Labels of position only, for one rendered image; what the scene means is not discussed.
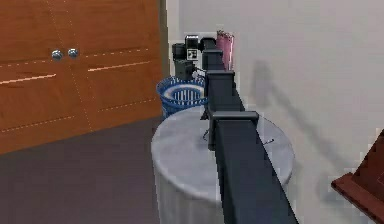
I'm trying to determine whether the brown wooden cupboard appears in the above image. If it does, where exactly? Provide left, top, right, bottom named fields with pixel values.
left=0, top=0, right=165, bottom=156

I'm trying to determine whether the dark red wooden furniture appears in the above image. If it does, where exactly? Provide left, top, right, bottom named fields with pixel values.
left=330, top=128, right=384, bottom=224

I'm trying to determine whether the white round side table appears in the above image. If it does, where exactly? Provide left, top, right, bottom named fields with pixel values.
left=150, top=106, right=296, bottom=224

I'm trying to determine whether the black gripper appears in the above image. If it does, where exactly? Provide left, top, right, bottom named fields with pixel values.
left=171, top=42, right=198, bottom=82

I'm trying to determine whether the blue slatted waste bin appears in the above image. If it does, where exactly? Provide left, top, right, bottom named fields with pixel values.
left=155, top=75, right=210, bottom=119

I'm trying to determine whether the pink tall container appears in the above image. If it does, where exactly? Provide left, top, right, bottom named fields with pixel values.
left=215, top=30, right=236, bottom=72

